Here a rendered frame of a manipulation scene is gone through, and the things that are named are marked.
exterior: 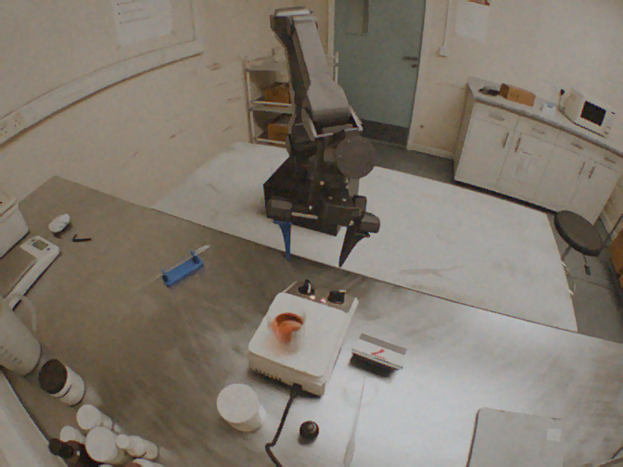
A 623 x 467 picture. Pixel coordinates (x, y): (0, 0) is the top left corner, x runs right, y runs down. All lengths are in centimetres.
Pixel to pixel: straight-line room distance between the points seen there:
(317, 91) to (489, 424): 61
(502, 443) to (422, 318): 29
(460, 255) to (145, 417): 75
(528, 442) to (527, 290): 37
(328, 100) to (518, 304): 58
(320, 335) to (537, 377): 44
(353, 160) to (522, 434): 53
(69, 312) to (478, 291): 94
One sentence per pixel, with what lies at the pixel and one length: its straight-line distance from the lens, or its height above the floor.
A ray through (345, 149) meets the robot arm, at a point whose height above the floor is 122.
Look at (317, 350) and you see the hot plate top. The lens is 44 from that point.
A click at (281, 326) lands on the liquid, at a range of 42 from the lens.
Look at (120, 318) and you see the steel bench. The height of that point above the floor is 90.
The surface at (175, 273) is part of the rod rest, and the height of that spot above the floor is 91.
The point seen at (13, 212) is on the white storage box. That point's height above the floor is 100.
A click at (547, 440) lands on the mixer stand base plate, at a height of 91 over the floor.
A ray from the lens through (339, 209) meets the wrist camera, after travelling 41.
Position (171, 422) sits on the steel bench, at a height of 90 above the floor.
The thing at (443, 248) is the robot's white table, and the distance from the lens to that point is 76.
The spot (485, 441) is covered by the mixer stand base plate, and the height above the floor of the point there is 91.
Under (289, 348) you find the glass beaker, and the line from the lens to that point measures 42.
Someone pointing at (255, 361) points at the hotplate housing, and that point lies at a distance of 47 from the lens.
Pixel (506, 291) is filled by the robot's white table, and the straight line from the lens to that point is 75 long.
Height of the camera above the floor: 139
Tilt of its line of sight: 42 degrees down
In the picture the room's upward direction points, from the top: straight up
